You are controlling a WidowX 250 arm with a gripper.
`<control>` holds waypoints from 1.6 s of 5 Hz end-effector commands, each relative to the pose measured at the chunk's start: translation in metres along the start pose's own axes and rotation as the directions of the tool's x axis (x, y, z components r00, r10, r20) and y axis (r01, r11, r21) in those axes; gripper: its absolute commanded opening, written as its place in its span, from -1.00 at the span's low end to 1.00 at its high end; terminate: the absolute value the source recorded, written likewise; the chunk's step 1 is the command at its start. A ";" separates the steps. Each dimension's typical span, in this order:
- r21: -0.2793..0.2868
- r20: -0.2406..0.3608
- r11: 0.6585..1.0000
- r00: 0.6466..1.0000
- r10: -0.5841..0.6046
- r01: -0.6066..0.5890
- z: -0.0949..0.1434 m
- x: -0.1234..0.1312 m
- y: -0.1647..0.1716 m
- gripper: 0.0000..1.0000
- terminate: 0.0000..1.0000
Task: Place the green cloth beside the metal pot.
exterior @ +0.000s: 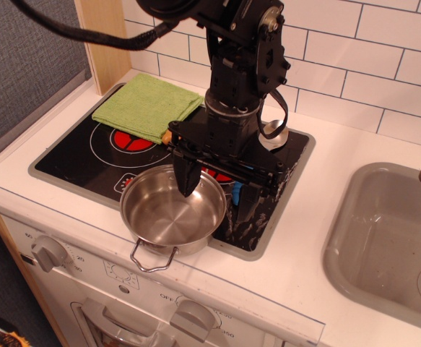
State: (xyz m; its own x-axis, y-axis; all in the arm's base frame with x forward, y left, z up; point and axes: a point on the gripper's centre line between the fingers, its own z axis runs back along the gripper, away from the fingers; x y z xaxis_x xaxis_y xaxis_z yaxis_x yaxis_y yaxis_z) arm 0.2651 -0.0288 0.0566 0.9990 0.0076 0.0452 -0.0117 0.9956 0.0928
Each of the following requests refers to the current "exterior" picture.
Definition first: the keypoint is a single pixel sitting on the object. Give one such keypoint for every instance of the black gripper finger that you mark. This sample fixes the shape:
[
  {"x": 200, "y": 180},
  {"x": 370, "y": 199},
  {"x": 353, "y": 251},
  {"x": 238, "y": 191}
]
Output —
[
  {"x": 249, "y": 198},
  {"x": 187, "y": 173}
]

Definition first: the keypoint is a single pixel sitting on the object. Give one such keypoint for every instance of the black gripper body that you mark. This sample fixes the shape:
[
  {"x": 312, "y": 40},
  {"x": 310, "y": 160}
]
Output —
[{"x": 227, "y": 140}]

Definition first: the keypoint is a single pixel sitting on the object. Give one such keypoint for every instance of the green cloth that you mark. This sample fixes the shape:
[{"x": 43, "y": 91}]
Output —
[{"x": 145, "y": 106}]

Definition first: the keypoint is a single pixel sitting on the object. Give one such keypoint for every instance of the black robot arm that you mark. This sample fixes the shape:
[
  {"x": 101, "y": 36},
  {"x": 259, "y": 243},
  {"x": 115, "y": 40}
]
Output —
[{"x": 244, "y": 43}]

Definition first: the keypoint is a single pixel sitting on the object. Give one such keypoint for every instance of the metal pot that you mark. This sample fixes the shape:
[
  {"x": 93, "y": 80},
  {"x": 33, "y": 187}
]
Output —
[{"x": 164, "y": 221}]

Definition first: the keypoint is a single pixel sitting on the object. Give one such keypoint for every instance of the orange toy chicken drumstick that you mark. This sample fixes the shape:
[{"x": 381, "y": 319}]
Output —
[{"x": 166, "y": 138}]

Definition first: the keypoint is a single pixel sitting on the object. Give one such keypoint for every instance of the black toy stovetop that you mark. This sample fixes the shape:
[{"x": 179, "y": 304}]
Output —
[{"x": 96, "y": 161}]

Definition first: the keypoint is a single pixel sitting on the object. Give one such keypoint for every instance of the grey sink basin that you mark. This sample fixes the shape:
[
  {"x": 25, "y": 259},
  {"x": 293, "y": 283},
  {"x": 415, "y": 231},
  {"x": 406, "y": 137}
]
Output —
[{"x": 373, "y": 251}]

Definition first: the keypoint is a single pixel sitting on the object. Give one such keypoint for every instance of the grey oven temperature knob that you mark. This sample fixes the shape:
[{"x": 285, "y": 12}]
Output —
[{"x": 193, "y": 319}]

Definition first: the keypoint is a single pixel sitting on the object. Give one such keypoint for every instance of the grey left timer knob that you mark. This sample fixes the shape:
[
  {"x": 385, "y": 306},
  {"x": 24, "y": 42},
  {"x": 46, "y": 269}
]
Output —
[{"x": 48, "y": 253}]

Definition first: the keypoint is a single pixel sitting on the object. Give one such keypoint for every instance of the orange plush toy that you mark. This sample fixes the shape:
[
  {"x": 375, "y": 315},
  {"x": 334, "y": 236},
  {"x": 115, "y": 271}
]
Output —
[{"x": 12, "y": 340}]

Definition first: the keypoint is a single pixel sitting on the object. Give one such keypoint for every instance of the blue handled metal spoon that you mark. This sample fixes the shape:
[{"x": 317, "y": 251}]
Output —
[{"x": 269, "y": 144}]

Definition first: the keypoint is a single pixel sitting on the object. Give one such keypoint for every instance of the grey oven door handle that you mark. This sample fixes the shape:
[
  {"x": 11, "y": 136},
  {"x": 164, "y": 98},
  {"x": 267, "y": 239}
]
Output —
[{"x": 103, "y": 330}]

